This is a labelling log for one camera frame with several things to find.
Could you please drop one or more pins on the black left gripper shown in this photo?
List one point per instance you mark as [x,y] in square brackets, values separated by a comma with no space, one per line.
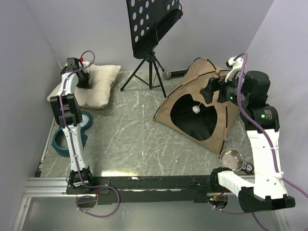
[87,85]

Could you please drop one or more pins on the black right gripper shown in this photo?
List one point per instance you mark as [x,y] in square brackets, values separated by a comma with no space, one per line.
[223,85]

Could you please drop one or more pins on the tan pet tent fabric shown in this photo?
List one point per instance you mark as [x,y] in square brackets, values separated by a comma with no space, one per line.
[186,111]

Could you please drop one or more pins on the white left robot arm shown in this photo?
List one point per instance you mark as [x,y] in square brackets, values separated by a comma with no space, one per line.
[68,117]

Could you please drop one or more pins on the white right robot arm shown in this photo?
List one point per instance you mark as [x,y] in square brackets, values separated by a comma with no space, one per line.
[261,122]

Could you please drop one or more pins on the teal pet bowl holder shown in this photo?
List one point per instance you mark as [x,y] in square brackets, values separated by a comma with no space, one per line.
[59,141]

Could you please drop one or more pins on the steel pet bowl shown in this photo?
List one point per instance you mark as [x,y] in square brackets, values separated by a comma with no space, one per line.
[232,159]

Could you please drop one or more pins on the white pompom cat toy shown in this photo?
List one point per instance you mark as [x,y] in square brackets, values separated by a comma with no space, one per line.
[196,108]

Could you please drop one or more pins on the white paw print bowl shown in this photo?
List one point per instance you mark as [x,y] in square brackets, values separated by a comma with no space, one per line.
[86,122]

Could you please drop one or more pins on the black microphone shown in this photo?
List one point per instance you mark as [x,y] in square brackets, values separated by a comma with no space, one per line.
[174,74]

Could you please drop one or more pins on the black red toy block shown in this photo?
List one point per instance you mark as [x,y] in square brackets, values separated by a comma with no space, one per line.
[248,168]

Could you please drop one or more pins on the black music stand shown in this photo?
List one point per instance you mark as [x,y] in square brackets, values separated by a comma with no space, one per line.
[149,21]

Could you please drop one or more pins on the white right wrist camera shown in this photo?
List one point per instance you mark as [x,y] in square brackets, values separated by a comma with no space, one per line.
[234,66]

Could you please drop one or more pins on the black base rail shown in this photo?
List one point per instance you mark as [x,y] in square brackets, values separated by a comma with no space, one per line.
[195,188]

